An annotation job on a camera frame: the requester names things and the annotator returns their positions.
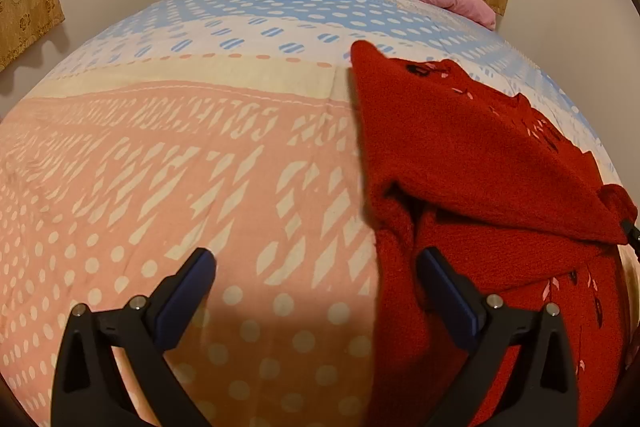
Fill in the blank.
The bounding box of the beige side window curtain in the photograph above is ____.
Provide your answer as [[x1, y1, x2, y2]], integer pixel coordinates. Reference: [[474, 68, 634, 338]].
[[0, 0, 65, 70]]

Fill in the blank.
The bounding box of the polka dot bedspread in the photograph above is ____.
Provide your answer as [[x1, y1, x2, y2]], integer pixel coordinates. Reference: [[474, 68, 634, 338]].
[[1, 0, 618, 426]]

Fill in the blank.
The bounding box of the red knitted embroidered sweater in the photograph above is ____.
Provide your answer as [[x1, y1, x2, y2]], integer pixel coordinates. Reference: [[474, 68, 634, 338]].
[[350, 41, 639, 426]]

